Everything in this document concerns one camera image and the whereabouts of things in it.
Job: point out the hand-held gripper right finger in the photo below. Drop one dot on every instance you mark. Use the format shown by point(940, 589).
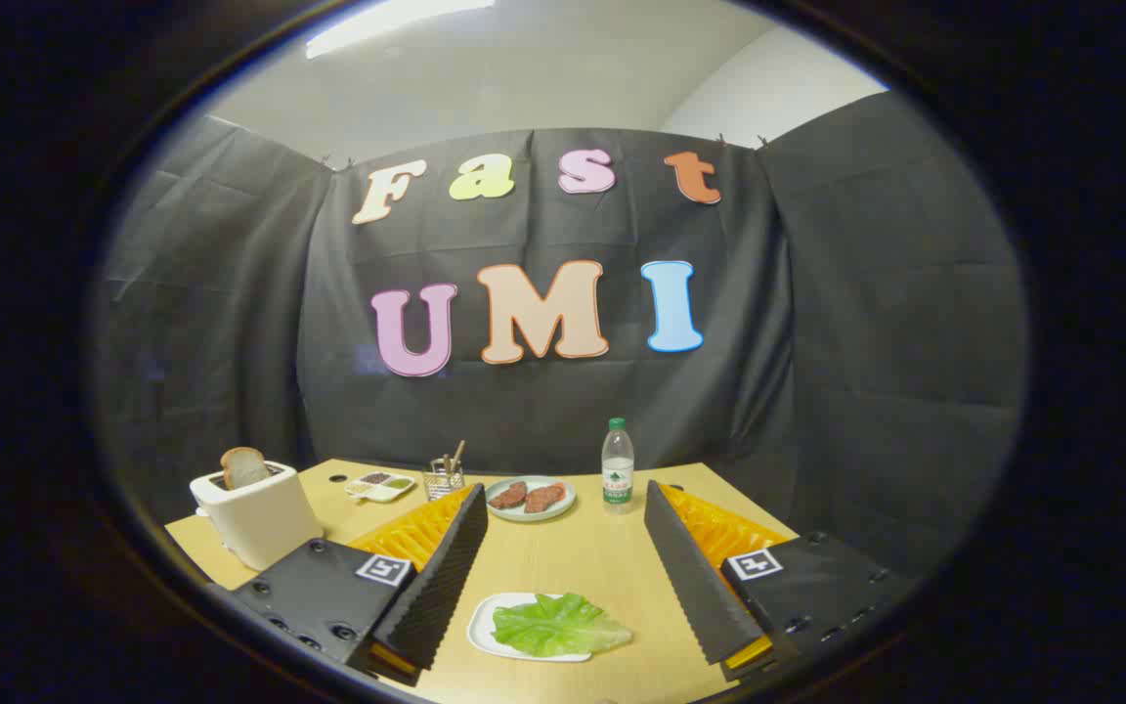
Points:
point(690, 577)

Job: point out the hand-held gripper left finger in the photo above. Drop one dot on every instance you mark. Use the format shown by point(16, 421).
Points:
point(446, 577)

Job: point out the green lettuce leaf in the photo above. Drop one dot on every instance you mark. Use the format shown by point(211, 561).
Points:
point(553, 626)

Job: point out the brown bread slice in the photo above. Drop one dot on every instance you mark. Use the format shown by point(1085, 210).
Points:
point(243, 467)

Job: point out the white square plate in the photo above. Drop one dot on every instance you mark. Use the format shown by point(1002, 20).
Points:
point(483, 626)

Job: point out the brown meat slice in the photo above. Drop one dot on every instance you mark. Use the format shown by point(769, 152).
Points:
point(509, 495)
point(545, 498)

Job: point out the pale green plate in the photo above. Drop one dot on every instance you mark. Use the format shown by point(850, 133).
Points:
point(534, 516)

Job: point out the white divided seasoning dish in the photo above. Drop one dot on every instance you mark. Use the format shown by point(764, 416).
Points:
point(382, 487)

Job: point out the clear water bottle green cap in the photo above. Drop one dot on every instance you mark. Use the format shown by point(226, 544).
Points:
point(618, 469)

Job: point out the black backdrop cloth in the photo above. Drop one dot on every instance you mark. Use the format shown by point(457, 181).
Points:
point(524, 411)

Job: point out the white toaster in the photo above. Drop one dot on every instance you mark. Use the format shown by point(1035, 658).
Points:
point(260, 518)

